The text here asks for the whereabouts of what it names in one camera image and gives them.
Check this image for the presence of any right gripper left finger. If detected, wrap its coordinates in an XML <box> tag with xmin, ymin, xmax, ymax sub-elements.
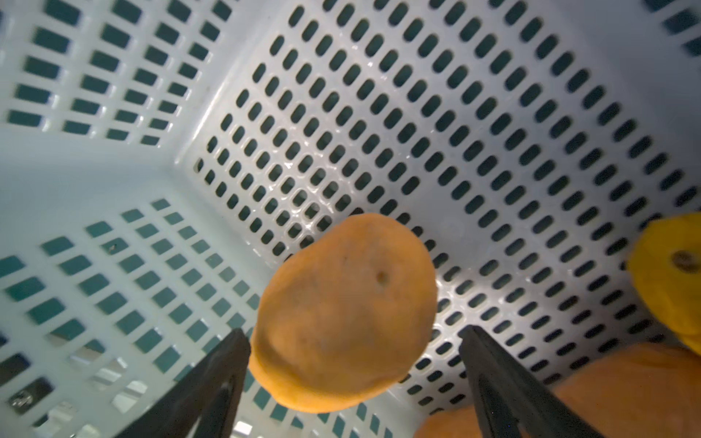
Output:
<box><xmin>118</xmin><ymin>328</ymin><xmax>251</xmax><ymax>437</ymax></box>

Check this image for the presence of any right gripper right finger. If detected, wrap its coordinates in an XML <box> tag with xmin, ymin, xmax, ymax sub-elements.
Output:
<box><xmin>459</xmin><ymin>325</ymin><xmax>602</xmax><ymax>437</ymax></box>

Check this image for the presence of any wrinkled orange potato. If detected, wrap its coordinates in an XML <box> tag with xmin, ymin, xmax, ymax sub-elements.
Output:
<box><xmin>415</xmin><ymin>343</ymin><xmax>700</xmax><ymax>437</ymax></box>

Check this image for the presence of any yellow orange potato basket right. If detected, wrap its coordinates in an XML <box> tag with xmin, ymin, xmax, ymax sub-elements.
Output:
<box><xmin>627</xmin><ymin>212</ymin><xmax>700</xmax><ymax>354</ymax></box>

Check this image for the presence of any white perforated plastic basket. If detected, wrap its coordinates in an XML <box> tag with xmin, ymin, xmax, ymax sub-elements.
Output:
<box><xmin>1</xmin><ymin>1</ymin><xmax>700</xmax><ymax>437</ymax></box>

